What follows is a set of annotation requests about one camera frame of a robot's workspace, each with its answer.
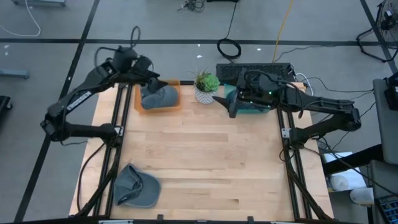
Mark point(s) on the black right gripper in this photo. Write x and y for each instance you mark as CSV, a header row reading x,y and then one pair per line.
x,y
258,90

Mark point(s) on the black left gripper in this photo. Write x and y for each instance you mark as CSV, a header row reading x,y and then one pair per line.
x,y
141,70

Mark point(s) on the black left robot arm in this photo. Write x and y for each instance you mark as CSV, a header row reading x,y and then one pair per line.
x,y
99,77

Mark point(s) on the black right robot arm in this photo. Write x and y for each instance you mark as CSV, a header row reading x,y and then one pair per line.
x,y
326,104

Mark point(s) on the teal plastic bin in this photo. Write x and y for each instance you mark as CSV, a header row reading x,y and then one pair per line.
x,y
248,111

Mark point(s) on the potted succulent patterned pot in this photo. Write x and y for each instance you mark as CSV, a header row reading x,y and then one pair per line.
x,y
205,95

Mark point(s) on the orange plastic bin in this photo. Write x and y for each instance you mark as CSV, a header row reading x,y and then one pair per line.
x,y
158,111

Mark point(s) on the black perforated computer case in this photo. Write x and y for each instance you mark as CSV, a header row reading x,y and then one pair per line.
x,y
227,70

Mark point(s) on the white box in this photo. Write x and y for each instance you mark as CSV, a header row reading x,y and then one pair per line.
x,y
337,157

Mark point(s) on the white paper roll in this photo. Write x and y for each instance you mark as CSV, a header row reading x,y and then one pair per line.
x,y
345,182
362,196

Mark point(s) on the grey furniture foot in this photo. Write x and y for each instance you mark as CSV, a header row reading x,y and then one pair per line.
x,y
14,73
37,2

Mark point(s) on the black beam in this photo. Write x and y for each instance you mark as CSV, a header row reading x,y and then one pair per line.
x,y
363,155

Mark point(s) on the black equipment corner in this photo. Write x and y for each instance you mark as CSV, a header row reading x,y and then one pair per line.
x,y
3,104

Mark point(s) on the grey side table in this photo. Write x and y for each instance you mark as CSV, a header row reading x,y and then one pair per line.
x,y
388,133

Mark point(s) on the black device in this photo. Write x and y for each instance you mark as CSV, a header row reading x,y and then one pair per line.
x,y
392,96

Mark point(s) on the black floor fan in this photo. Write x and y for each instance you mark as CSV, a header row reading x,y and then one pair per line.
x,y
388,18

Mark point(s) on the black keyboard blue keys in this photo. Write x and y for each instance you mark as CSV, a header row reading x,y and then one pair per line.
x,y
388,208

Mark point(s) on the black aluminium frame rails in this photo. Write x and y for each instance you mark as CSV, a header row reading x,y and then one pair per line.
x,y
116,155
290,183

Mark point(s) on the silver metal bracket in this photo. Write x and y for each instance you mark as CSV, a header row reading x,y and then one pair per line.
x,y
281,222
116,222

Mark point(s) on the black table edge frame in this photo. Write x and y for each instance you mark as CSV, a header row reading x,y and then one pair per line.
x,y
160,218

